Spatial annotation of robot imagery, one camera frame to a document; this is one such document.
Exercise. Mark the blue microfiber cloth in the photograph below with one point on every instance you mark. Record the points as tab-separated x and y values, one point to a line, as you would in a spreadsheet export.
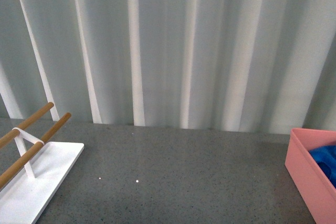
325	158

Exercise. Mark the white pleated curtain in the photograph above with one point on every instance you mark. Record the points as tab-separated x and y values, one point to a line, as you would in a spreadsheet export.
232	65

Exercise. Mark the pink plastic bin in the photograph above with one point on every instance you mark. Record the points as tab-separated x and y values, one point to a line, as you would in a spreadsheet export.
316	190

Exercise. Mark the white towel rack stand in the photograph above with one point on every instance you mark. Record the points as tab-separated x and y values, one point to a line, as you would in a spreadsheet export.
26	196

